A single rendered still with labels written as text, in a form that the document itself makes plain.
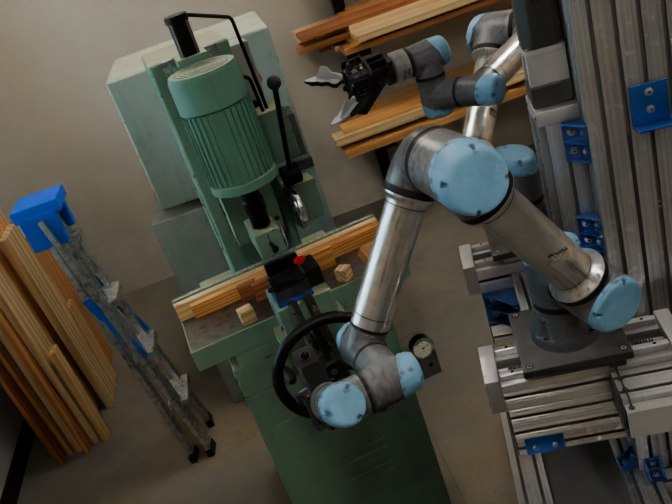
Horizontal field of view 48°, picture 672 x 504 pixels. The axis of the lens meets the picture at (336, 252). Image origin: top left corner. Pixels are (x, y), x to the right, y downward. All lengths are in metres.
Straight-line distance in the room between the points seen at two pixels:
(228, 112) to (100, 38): 2.41
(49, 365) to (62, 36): 1.74
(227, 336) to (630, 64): 1.10
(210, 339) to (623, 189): 1.03
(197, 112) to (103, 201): 2.63
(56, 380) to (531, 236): 2.37
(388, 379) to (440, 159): 0.39
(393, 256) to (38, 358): 2.13
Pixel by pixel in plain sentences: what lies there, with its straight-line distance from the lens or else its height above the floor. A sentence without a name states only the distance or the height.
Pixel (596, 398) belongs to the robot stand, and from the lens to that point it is 1.75.
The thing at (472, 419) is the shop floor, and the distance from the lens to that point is 2.77.
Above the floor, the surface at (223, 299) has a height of 0.92.
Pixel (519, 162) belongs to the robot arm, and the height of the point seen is 1.03.
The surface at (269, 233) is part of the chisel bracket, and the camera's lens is 1.94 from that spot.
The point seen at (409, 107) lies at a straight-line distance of 3.93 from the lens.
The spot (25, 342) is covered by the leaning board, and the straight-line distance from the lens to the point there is 3.22.
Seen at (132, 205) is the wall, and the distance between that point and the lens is 4.38.
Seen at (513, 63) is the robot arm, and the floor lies 1.27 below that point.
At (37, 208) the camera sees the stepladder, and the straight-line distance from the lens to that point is 2.62.
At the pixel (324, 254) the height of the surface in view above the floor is 0.94.
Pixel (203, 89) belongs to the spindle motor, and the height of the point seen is 1.47.
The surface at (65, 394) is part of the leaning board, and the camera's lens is 3.33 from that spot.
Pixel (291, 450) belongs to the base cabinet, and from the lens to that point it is 2.13.
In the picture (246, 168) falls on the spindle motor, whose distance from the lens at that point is 1.83.
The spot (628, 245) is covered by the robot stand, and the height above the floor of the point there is 0.92.
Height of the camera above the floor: 1.84
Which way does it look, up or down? 27 degrees down
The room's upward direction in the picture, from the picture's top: 19 degrees counter-clockwise
